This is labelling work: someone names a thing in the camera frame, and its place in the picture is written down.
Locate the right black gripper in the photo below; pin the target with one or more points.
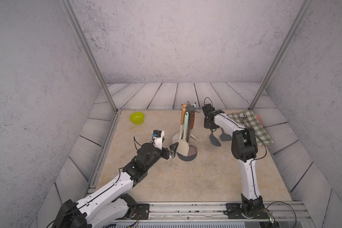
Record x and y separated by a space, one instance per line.
205 126

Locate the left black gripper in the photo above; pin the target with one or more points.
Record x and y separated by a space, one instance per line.
171 154

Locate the cream spatula mint handle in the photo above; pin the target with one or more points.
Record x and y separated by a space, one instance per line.
183 147

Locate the grey spoon mint handle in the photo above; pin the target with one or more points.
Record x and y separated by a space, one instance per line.
213 139

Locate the grey spatula mint handle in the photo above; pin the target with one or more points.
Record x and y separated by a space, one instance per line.
224 136

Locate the grey utensil rack stand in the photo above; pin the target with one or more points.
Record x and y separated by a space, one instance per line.
192 146

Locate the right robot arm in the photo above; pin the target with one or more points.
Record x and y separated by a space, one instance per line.
264 195

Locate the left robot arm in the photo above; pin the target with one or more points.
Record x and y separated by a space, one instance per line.
112 201

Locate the green checkered cloth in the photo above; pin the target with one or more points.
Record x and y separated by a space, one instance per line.
262 136

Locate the green plastic bowl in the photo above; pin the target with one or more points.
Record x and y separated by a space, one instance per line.
137 118

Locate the pink board under cloth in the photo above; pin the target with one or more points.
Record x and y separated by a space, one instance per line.
259 119

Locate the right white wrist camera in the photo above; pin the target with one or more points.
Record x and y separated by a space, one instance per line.
208 110

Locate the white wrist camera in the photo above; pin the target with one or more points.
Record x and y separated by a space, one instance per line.
208 110
158 138

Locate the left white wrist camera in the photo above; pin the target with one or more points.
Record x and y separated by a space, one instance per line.
158 138

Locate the grey ladle brown handle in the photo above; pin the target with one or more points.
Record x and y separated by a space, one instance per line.
191 124

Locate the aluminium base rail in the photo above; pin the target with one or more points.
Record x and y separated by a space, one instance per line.
188 212

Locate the right frame post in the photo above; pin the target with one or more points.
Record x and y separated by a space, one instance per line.
294 28

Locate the frame post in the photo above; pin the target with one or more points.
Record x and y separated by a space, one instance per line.
294 28
66 4

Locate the left frame post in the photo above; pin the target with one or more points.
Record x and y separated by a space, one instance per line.
66 4

